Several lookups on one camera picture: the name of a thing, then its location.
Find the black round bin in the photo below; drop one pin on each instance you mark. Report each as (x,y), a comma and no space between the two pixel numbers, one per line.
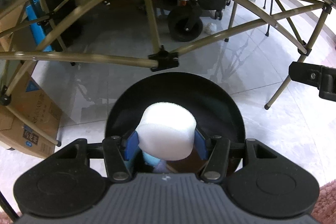
(178,87)

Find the black wagon wheel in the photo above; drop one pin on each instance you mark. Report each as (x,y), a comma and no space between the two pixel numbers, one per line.
(183,27)

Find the lavender fabric pouch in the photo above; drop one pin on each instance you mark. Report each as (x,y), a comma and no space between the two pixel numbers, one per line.
(160,167)

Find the crumpled white paper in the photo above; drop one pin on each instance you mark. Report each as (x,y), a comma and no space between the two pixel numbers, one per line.
(210,28)

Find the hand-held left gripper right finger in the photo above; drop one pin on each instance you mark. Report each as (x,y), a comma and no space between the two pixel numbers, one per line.
(199,144)

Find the pink fluffy rug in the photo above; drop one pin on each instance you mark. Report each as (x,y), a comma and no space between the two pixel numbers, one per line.
(326,203)

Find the tan folding table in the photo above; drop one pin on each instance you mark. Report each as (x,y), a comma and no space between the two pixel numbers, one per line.
(78,57)

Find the printed cardboard box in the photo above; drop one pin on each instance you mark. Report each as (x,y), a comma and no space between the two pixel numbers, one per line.
(26,119)

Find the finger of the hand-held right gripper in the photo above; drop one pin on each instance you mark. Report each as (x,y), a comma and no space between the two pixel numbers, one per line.
(304,73)

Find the white foam cylinder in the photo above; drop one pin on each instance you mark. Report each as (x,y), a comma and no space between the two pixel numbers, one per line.
(168,129)

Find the light blue fluffy cloth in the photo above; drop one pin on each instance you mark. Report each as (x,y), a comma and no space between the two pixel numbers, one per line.
(151,159)

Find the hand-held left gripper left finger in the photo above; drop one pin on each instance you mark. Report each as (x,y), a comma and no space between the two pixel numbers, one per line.
(131,144)

